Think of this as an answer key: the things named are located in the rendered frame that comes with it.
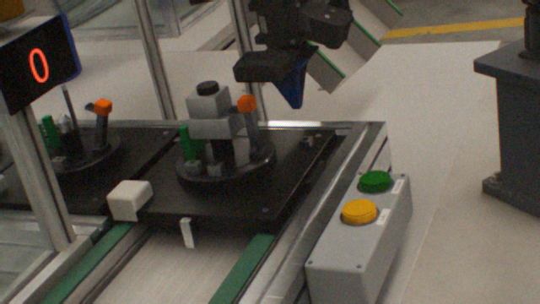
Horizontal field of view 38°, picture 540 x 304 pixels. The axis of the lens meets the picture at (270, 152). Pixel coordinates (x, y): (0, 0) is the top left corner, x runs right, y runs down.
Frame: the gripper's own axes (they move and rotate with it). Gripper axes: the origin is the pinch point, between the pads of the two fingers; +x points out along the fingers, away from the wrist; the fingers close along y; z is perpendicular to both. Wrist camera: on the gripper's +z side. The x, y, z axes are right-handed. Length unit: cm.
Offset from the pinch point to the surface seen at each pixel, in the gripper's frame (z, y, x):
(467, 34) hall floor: -41, 316, 109
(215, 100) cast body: -10.3, -2.0, 1.5
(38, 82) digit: -21.1, -19.9, -9.1
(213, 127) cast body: -11.5, -2.2, 5.2
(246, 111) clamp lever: -6.7, -1.0, 3.4
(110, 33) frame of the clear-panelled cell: -91, 85, 21
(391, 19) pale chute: -0.9, 47.5, 8.5
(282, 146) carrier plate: -6.4, 6.5, 12.5
